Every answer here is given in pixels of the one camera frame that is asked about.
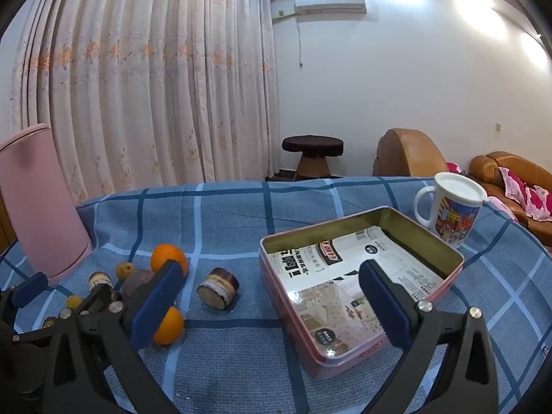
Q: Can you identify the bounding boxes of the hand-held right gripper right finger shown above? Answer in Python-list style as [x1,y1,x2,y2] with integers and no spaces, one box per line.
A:
[358,259,514,414]

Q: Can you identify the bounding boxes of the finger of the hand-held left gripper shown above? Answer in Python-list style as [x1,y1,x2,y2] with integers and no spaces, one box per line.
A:
[0,273,49,311]
[11,285,115,346]

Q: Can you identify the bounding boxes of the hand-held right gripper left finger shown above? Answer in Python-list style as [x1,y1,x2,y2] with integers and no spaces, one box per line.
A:
[43,260,186,414]

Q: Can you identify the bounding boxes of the small brown lace-banded jar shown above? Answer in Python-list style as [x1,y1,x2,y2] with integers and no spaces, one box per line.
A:
[197,267,240,312]
[88,271,115,294]

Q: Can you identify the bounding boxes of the purple round fruit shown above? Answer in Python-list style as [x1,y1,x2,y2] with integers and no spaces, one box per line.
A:
[122,268,157,300]

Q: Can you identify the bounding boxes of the large orange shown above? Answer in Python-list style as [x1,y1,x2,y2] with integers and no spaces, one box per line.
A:
[150,244,189,277]

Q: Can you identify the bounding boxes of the pink metal tin box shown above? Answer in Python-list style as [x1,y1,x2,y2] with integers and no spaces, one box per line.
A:
[259,206,465,380]

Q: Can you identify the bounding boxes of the printed paper liner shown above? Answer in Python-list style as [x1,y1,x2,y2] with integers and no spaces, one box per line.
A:
[267,226,445,358]

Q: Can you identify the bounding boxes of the white printed mug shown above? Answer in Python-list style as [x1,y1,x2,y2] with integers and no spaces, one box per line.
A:
[414,172,488,249]

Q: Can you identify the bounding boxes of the blue plaid blanket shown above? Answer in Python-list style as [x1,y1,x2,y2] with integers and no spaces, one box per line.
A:
[0,175,552,414]

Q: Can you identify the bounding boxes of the white plastic mug lid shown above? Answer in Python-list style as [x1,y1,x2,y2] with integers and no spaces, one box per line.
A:
[433,171,488,204]

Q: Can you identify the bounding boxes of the brown leather armchair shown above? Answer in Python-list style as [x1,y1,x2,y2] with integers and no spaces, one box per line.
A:
[373,128,449,177]

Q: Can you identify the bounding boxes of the brown leather sofa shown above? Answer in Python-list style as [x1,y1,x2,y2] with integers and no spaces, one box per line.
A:
[468,151,552,246]

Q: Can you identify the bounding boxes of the wicker stool with dark cushion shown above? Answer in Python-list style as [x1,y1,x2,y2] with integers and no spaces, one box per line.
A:
[282,136,345,179]

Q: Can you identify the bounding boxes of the pink floral pillow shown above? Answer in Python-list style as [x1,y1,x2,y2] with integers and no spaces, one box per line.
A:
[498,166,552,220]

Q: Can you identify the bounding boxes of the pink floral curtain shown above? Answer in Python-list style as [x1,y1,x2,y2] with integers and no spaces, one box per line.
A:
[9,0,281,205]

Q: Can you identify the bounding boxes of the white air conditioner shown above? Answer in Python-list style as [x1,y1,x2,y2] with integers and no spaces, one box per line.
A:
[293,0,367,13]

